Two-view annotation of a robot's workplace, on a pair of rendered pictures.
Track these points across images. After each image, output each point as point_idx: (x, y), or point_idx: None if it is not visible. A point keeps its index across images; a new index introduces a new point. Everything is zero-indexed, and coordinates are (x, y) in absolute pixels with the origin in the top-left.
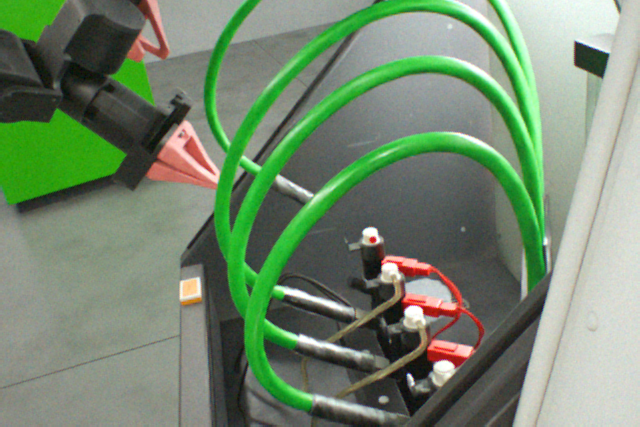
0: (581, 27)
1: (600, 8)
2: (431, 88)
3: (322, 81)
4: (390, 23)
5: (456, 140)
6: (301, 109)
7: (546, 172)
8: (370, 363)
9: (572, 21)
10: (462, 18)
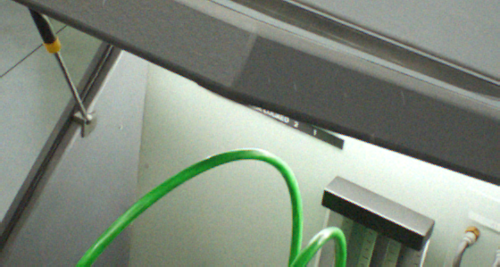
0: (302, 161)
1: (329, 156)
2: (101, 187)
3: (27, 221)
4: (82, 144)
5: None
6: (7, 258)
7: (232, 252)
8: None
9: (290, 154)
10: (335, 237)
